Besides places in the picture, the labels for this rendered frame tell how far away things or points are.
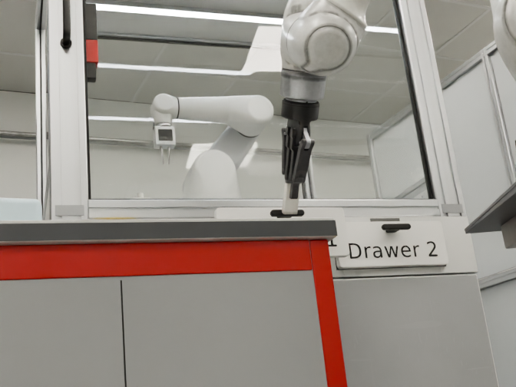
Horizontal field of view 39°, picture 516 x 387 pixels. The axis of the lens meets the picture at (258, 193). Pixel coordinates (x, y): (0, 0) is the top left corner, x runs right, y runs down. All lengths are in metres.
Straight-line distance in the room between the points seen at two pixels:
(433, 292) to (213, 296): 0.92
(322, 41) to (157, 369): 0.59
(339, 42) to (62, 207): 0.71
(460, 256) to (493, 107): 1.68
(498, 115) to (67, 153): 2.25
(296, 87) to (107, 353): 0.69
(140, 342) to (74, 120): 0.82
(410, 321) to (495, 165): 1.79
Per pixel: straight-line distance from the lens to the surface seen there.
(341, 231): 1.61
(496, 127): 3.49
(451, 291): 1.86
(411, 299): 1.80
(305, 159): 1.46
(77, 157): 1.67
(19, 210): 1.03
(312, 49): 1.24
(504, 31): 1.02
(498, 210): 1.19
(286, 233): 1.04
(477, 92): 3.62
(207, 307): 1.00
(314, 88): 1.44
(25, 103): 5.18
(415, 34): 2.11
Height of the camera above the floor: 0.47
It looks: 18 degrees up
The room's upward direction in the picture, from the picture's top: 6 degrees counter-clockwise
